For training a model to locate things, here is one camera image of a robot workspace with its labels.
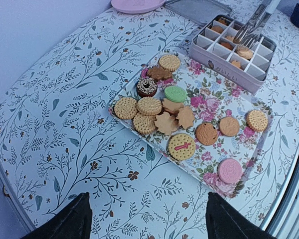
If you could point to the metal tongs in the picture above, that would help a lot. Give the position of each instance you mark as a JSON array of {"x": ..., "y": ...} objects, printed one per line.
[{"x": 251, "y": 31}]

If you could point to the green sandwich cookie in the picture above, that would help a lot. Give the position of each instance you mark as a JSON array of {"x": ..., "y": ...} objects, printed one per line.
[{"x": 175, "y": 94}]

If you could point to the floral cookie tray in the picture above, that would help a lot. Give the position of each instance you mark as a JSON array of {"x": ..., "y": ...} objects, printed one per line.
[{"x": 199, "y": 133}]

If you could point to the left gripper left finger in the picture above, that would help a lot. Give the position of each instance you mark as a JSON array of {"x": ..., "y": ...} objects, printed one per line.
[{"x": 72, "y": 222}]

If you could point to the front aluminium rail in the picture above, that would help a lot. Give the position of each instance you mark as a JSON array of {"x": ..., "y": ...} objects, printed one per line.
[{"x": 282, "y": 221}]

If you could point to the compartment tin box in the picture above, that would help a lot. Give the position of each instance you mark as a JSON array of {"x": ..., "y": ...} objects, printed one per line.
[{"x": 213, "y": 46}]

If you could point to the round biscuit top right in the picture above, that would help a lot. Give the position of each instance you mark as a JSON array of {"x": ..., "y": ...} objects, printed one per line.
[{"x": 170, "y": 62}]

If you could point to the round cream sandwich cookie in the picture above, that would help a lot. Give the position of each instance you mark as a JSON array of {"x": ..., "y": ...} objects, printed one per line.
[{"x": 257, "y": 120}]

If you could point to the pink round cookie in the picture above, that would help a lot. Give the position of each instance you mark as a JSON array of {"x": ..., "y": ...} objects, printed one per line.
[{"x": 230, "y": 171}]

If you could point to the pink plate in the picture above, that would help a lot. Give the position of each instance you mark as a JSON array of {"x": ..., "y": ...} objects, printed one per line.
[{"x": 136, "y": 6}]

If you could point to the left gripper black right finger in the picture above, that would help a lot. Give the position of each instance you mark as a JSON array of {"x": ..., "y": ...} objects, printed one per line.
[{"x": 224, "y": 222}]

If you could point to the metal tin lid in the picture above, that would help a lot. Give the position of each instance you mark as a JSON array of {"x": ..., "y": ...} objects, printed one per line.
[{"x": 198, "y": 11}]

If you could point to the chocolate sprinkle donut cookie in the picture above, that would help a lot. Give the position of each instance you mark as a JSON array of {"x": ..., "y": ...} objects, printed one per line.
[{"x": 146, "y": 87}]

